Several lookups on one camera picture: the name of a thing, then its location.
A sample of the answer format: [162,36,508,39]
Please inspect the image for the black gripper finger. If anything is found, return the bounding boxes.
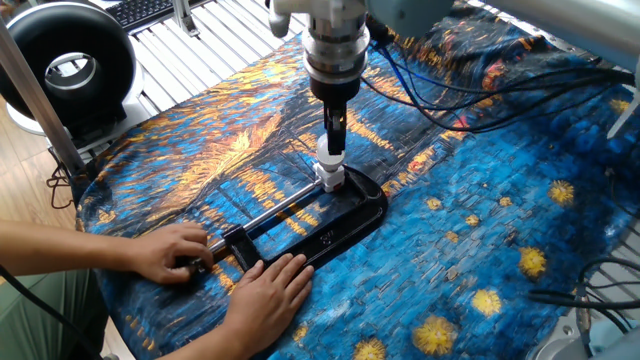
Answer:
[322,102,349,157]

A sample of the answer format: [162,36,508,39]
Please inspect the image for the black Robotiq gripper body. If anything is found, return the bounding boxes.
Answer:
[308,74,363,110]

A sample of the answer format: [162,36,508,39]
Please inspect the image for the white light bulb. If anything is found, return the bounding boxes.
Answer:
[315,132,348,174]

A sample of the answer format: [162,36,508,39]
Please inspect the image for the black C-clamp with silver screw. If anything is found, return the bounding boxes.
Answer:
[177,164,390,277]

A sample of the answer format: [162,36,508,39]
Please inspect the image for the person's left forearm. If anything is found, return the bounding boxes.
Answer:
[0,219,144,279]

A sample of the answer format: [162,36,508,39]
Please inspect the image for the person's right forearm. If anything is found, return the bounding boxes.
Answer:
[157,319,241,360]

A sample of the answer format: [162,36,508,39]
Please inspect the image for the person's right hand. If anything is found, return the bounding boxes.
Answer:
[223,252,316,352]

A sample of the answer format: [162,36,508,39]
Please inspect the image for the person's left hand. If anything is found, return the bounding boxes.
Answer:
[130,222,216,286]

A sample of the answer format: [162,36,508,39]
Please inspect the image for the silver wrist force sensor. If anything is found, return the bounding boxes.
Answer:
[301,24,372,85]

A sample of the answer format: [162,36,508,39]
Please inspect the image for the white lamp socket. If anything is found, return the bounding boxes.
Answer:
[313,162,348,194]

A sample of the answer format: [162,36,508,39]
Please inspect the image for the starry night painting cloth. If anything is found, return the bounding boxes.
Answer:
[74,0,640,360]

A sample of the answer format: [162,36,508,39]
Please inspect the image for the white device base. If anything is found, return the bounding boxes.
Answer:
[4,59,147,151]

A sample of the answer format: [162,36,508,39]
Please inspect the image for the black computer keyboard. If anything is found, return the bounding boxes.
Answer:
[104,0,214,32]

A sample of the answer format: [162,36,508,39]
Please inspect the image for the green trousers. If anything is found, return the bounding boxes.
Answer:
[0,268,109,360]

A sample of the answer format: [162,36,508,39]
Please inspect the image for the black wrist cable with connector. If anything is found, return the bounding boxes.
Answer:
[360,27,637,135]

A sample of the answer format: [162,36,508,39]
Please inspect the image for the small aluminium bracket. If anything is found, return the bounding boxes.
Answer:
[171,0,201,38]

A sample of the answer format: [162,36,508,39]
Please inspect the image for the black looped cable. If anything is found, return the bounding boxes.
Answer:
[45,147,76,211]

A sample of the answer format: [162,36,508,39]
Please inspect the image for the aluminium frame post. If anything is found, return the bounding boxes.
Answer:
[0,19,87,176]

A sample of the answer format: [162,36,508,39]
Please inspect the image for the black cable with metal plug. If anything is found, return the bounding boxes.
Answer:
[527,255,640,347]

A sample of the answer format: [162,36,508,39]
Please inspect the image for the black ring shaped device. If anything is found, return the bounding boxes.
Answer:
[0,2,139,139]

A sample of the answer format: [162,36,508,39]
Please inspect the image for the black hanging cable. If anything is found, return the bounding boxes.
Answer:
[0,263,104,360]

